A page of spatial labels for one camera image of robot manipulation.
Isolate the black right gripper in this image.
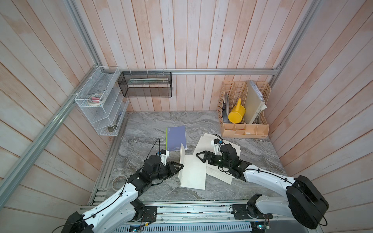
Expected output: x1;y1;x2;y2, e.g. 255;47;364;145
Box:
196;151;232;170

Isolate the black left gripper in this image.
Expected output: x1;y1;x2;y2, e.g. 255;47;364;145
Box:
151;161;184;181

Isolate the yellow cover notebook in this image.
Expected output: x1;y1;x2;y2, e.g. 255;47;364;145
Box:
178;144;206;190

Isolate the purple cover notebook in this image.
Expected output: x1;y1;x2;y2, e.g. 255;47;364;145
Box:
166;126;187;151

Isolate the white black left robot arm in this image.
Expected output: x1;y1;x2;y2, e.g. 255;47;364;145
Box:
61;155;184;233

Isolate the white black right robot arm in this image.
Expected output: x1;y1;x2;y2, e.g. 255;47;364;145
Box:
196;143;329;229

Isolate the open white lined notebook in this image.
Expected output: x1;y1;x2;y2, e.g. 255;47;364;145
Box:
192;133;233;184

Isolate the yellow plastic watering can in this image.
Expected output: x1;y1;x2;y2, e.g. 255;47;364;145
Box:
228;99;246;124

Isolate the grey book in organizer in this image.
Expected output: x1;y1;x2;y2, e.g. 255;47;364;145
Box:
222;93;230;123

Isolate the beige plastic desk organizer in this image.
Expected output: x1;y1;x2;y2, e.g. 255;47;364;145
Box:
217;81;271;138

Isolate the beige folder in organizer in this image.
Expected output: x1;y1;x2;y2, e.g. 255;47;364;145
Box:
243;80;267;124

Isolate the tape roll on shelf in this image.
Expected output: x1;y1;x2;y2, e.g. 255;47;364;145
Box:
87;92;106;106

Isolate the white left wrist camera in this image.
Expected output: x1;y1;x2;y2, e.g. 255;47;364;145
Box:
158;149;170;166

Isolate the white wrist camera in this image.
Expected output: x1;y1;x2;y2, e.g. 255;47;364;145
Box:
158;149;170;166
211;138;222;155

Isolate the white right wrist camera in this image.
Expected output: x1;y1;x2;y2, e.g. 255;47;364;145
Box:
211;138;222;155

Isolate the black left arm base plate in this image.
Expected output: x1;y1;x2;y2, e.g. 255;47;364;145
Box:
132;206;157;222

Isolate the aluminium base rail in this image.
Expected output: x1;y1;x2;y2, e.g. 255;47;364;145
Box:
110;201;313;233

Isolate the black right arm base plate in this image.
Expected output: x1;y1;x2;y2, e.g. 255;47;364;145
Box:
228;203;273;220

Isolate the black mesh wall basket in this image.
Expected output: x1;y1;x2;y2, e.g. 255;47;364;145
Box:
118;71;173;98

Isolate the white wire mesh shelf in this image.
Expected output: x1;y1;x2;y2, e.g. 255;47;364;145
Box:
75;66;128;136

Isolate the horizontal aluminium wall rail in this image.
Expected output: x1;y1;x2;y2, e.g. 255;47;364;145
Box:
118;68;280;75

